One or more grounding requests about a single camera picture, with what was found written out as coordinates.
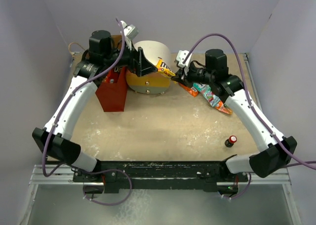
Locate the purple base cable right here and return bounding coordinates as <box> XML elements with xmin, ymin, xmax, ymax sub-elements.
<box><xmin>221</xmin><ymin>172</ymin><xmax>252</xmax><ymax>201</ymax></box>

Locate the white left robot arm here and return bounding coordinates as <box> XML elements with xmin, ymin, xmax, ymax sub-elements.
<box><xmin>32</xmin><ymin>27</ymin><xmax>157</xmax><ymax>181</ymax></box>

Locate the red emergency stop button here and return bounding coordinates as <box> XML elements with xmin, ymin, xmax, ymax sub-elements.
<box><xmin>225</xmin><ymin>135</ymin><xmax>237</xmax><ymax>148</ymax></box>

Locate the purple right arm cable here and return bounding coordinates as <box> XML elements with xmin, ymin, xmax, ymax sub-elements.
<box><xmin>182</xmin><ymin>33</ymin><xmax>316</xmax><ymax>168</ymax></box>

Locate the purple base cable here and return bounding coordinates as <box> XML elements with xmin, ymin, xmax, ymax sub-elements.
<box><xmin>221</xmin><ymin>172</ymin><xmax>252</xmax><ymax>201</ymax></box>
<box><xmin>82</xmin><ymin>170</ymin><xmax>133</xmax><ymax>206</ymax></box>

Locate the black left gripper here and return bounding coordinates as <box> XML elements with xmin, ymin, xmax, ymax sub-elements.
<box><xmin>104</xmin><ymin>39</ymin><xmax>158</xmax><ymax>77</ymax></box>

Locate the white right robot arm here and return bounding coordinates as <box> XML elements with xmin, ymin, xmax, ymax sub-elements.
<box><xmin>172</xmin><ymin>49</ymin><xmax>297</xmax><ymax>181</ymax></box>

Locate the teal candy pouch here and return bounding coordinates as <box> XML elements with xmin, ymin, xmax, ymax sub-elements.
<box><xmin>193</xmin><ymin>83</ymin><xmax>221</xmax><ymax>108</ymax></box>

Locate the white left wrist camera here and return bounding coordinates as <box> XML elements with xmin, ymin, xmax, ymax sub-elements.
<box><xmin>120</xmin><ymin>20</ymin><xmax>139</xmax><ymax>50</ymax></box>

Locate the white round drawer cabinet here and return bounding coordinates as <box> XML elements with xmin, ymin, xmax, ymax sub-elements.
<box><xmin>125</xmin><ymin>41</ymin><xmax>171</xmax><ymax>94</ymax></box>

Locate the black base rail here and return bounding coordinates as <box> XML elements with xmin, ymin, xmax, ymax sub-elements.
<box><xmin>73</xmin><ymin>161</ymin><xmax>248</xmax><ymax>194</ymax></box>

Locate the yellow M&M's candy pack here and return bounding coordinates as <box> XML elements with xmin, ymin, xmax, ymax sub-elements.
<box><xmin>156</xmin><ymin>58</ymin><xmax>175</xmax><ymax>79</ymax></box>

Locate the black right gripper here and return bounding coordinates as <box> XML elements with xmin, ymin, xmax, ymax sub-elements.
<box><xmin>172</xmin><ymin>61</ymin><xmax>215</xmax><ymax>89</ymax></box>

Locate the red Doritos chip bag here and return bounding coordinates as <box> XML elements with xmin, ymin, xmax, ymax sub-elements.
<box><xmin>105</xmin><ymin>67</ymin><xmax>123</xmax><ymax>84</ymax></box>

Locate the red brown paper bag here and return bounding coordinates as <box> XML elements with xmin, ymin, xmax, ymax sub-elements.
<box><xmin>68</xmin><ymin>34</ymin><xmax>129</xmax><ymax>113</ymax></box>

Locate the orange white snack bag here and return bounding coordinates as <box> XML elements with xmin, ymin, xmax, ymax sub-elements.
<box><xmin>178</xmin><ymin>83</ymin><xmax>199</xmax><ymax>97</ymax></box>

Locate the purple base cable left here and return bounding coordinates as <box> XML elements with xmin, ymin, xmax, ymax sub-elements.
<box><xmin>82</xmin><ymin>170</ymin><xmax>133</xmax><ymax>206</ymax></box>

